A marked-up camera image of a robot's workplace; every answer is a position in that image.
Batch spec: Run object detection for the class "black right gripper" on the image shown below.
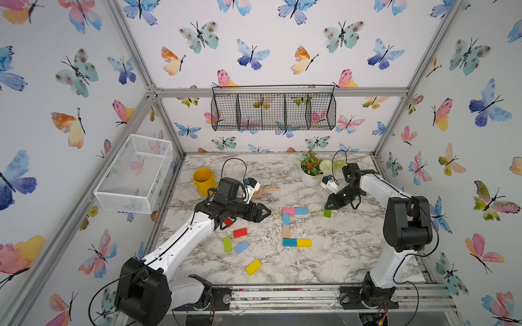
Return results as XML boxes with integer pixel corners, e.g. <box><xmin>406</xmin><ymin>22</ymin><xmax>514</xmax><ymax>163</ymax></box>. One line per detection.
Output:
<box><xmin>324</xmin><ymin>186</ymin><xmax>363</xmax><ymax>209</ymax></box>

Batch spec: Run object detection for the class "pink building block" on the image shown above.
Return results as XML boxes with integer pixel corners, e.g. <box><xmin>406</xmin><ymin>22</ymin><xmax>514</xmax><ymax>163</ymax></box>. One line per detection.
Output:
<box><xmin>282</xmin><ymin>208</ymin><xmax>296</xmax><ymax>215</ymax></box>

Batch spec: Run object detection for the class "small yellow building block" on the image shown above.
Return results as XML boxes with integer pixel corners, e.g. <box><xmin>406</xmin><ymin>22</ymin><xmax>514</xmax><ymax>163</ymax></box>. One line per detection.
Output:
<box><xmin>296</xmin><ymin>239</ymin><xmax>312</xmax><ymax>248</ymax></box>

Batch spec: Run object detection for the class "natural wood building block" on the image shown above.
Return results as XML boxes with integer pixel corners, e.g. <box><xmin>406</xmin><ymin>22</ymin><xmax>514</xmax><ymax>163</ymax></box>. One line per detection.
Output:
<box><xmin>282</xmin><ymin>225</ymin><xmax>290</xmax><ymax>239</ymax></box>

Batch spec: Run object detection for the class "teal building block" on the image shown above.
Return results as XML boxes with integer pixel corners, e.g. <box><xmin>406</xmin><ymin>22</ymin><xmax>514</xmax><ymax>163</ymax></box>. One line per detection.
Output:
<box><xmin>283</xmin><ymin>239</ymin><xmax>298</xmax><ymax>247</ymax></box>

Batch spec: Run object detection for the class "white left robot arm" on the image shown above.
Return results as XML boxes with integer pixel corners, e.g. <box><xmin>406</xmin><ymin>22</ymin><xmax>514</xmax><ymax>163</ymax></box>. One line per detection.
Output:
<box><xmin>114</xmin><ymin>177</ymin><xmax>271</xmax><ymax>325</ymax></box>

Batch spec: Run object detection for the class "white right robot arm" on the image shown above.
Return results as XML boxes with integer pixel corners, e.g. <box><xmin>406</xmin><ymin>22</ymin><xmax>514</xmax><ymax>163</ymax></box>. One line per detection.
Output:
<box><xmin>321</xmin><ymin>163</ymin><xmax>433</xmax><ymax>309</ymax></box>

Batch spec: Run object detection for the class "light green building block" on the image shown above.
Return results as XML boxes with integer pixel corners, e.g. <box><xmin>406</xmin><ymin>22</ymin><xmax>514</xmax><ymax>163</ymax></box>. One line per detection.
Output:
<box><xmin>223</xmin><ymin>237</ymin><xmax>233</xmax><ymax>253</ymax></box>

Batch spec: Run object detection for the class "pale blue building block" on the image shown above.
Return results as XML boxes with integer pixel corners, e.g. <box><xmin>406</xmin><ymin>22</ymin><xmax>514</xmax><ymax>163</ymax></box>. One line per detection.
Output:
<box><xmin>234</xmin><ymin>240</ymin><xmax>250</xmax><ymax>255</ymax></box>

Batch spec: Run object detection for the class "yellow long building block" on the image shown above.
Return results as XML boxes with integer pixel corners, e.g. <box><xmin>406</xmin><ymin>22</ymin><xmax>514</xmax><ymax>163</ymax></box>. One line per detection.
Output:
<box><xmin>246</xmin><ymin>259</ymin><xmax>262</xmax><ymax>276</ymax></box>

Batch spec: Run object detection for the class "beige plastic slotted scoop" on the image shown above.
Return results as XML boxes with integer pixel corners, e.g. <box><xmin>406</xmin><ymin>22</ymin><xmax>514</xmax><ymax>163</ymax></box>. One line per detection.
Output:
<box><xmin>252</xmin><ymin>186</ymin><xmax>281</xmax><ymax>200</ymax></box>

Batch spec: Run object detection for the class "white flower pot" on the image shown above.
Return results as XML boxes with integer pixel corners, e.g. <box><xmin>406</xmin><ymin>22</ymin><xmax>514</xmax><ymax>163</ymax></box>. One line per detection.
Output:
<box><xmin>300</xmin><ymin>170</ymin><xmax>324</xmax><ymax>187</ymax></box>

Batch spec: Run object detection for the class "yellow cup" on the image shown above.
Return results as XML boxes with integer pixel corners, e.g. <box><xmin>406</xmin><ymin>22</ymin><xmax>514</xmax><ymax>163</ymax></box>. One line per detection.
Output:
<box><xmin>192</xmin><ymin>168</ymin><xmax>217</xmax><ymax>197</ymax></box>

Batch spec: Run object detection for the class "artificial green flower plant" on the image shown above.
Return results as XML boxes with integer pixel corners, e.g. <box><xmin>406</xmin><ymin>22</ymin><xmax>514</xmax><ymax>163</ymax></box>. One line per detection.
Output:
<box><xmin>300</xmin><ymin>150</ymin><xmax>345</xmax><ymax>177</ymax></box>

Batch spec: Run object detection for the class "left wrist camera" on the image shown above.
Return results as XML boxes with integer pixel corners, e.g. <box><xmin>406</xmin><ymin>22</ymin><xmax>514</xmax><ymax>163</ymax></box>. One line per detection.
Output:
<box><xmin>243</xmin><ymin>177</ymin><xmax>260</xmax><ymax>204</ymax></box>

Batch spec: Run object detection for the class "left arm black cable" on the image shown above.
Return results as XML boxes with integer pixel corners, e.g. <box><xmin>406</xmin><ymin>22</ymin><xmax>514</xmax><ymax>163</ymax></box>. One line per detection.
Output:
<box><xmin>87</xmin><ymin>157</ymin><xmax>249</xmax><ymax>326</ymax></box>

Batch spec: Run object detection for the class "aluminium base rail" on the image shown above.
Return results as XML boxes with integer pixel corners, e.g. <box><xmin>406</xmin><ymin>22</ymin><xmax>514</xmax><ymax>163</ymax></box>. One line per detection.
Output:
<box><xmin>113</xmin><ymin>284</ymin><xmax>458</xmax><ymax>315</ymax></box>

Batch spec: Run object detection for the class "white mesh wall basket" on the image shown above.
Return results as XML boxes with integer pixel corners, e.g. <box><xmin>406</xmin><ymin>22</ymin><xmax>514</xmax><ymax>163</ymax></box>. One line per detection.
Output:
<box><xmin>94</xmin><ymin>134</ymin><xmax>173</xmax><ymax>214</ymax></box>

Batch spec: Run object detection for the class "black wire wall basket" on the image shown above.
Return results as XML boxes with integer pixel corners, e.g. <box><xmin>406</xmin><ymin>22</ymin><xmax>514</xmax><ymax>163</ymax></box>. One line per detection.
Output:
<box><xmin>207</xmin><ymin>85</ymin><xmax>337</xmax><ymax>132</ymax></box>

